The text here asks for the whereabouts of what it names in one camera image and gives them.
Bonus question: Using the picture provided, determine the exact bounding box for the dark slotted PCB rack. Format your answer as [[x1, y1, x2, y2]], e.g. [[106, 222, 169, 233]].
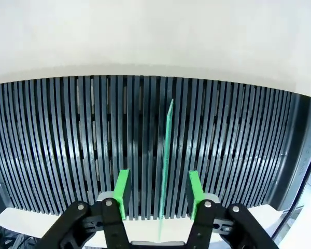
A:
[[0, 75, 311, 221]]

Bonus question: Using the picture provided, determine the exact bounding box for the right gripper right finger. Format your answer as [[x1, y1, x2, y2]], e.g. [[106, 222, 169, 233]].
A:
[[183, 170, 279, 249]]

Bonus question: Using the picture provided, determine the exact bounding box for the green perforated circuit board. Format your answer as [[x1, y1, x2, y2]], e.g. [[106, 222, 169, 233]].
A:
[[158, 99, 175, 241]]

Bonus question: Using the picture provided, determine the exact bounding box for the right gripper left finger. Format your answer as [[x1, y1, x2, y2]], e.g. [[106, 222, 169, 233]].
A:
[[37, 168, 132, 249]]

